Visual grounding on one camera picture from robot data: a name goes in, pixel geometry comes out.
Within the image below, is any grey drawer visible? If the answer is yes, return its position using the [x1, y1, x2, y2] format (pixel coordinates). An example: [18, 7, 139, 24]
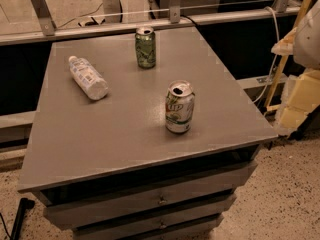
[113, 213, 225, 240]
[73, 191, 236, 240]
[44, 161, 257, 230]

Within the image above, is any left metal bracket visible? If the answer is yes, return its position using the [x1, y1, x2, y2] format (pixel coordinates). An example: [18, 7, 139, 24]
[30, 0, 56, 36]

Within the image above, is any yellow wooden ladder frame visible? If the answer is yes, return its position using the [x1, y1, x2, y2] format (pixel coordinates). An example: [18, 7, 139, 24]
[262, 0, 319, 113]

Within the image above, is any middle metal bracket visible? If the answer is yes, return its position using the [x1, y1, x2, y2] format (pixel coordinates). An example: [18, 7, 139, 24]
[169, 0, 180, 24]

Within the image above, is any white cable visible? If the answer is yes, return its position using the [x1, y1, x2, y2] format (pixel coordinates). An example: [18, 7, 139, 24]
[252, 5, 281, 104]

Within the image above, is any clear plastic water bottle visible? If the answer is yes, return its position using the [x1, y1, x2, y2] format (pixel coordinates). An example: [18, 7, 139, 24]
[68, 56, 109, 101]

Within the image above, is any green soda can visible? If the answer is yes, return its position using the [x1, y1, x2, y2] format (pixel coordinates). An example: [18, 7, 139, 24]
[135, 26, 156, 69]

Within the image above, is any bottom grey drawer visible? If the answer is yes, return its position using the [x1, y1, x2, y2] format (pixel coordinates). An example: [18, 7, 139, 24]
[113, 213, 225, 240]

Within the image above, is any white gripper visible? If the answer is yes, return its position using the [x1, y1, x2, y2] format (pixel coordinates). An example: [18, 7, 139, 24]
[271, 0, 320, 136]

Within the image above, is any grey drawer cabinet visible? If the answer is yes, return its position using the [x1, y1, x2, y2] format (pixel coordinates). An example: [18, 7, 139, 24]
[17, 26, 279, 240]

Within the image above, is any middle grey drawer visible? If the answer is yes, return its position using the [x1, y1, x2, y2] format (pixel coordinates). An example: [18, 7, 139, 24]
[73, 191, 236, 240]

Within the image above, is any grey metal rail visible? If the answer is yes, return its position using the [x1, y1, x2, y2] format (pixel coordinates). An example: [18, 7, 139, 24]
[0, 5, 301, 47]

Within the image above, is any black floor stand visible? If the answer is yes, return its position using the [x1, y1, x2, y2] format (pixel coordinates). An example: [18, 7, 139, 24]
[11, 198, 35, 240]

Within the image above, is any white 7up soda can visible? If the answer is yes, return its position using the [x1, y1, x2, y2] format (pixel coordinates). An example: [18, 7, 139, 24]
[165, 80, 195, 134]

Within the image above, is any top grey drawer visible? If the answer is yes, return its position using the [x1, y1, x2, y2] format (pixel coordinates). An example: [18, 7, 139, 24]
[44, 161, 257, 230]

